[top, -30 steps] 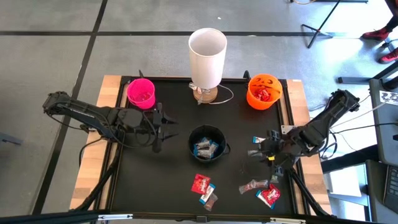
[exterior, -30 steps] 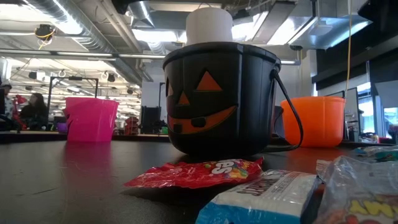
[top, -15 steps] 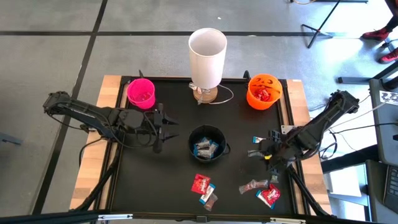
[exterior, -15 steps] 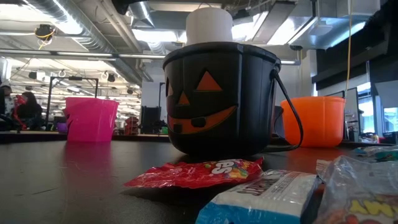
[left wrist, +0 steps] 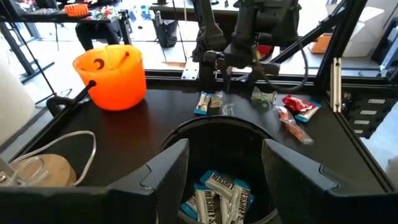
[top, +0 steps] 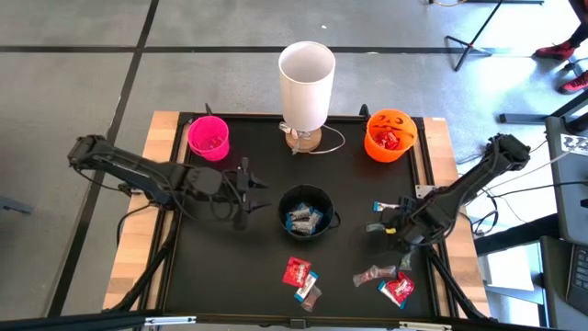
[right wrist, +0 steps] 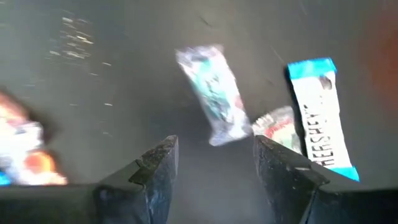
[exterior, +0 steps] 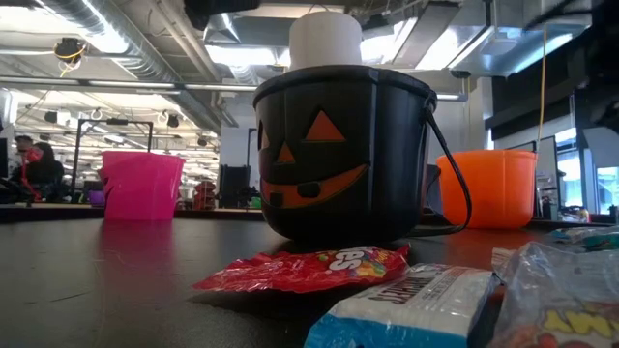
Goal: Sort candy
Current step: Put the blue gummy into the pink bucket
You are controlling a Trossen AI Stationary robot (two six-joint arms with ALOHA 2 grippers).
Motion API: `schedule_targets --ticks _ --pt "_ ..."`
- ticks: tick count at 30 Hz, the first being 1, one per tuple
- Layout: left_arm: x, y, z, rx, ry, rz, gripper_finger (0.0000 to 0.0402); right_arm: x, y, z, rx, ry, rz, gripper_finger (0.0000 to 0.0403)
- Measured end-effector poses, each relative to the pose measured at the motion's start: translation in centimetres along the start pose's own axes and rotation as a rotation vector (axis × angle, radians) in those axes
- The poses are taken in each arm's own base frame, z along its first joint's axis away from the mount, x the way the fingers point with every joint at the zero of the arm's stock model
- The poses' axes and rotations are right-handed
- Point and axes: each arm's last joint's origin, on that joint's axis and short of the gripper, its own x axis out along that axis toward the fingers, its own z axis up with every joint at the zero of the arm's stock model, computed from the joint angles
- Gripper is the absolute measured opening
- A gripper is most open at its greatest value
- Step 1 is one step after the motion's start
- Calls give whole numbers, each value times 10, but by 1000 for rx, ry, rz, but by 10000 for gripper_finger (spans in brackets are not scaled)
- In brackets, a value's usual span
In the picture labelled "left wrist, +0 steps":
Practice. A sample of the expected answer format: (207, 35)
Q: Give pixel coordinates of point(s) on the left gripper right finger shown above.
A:
(311, 202)

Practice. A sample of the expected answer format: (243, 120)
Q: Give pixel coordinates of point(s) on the white shade table lamp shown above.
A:
(15, 109)

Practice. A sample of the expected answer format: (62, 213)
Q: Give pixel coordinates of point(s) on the red Skittles packet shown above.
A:
(297, 103)

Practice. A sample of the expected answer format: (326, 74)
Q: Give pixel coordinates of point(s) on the black labelled panel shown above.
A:
(351, 124)

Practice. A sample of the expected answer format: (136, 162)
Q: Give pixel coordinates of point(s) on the black jack-o'-lantern bucket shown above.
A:
(224, 146)

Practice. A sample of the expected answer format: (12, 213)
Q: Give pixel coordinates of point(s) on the person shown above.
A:
(96, 32)

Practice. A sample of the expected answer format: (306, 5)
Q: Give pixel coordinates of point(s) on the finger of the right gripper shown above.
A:
(264, 71)
(227, 74)

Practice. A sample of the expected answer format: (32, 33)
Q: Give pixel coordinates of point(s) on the black tripod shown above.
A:
(12, 46)

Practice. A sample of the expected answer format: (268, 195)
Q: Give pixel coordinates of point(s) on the orange jack-o'-lantern bucket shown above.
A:
(118, 84)

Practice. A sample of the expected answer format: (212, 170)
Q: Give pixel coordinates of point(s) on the silver frame bracket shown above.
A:
(335, 84)

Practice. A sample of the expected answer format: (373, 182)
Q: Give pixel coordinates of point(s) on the black desk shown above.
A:
(46, 17)

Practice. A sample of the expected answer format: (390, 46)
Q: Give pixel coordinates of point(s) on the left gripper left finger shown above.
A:
(93, 205)

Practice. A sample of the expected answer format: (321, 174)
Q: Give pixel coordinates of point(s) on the white blue Hershey's bar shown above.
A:
(202, 102)
(244, 205)
(308, 115)
(205, 207)
(219, 183)
(188, 210)
(225, 211)

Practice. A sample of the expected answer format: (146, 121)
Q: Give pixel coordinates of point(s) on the orange box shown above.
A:
(321, 45)

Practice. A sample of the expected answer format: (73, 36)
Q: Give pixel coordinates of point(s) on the white box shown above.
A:
(367, 34)

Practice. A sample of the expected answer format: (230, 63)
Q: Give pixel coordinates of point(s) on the green clear wrapped candy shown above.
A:
(262, 97)

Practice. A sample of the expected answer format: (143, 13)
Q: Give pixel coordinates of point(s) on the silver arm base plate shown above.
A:
(189, 71)

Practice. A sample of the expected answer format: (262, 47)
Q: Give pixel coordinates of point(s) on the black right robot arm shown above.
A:
(211, 31)

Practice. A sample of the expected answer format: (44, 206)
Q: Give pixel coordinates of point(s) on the black bin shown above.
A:
(166, 34)

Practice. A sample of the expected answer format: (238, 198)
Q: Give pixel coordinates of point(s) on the orange ridged item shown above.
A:
(76, 10)

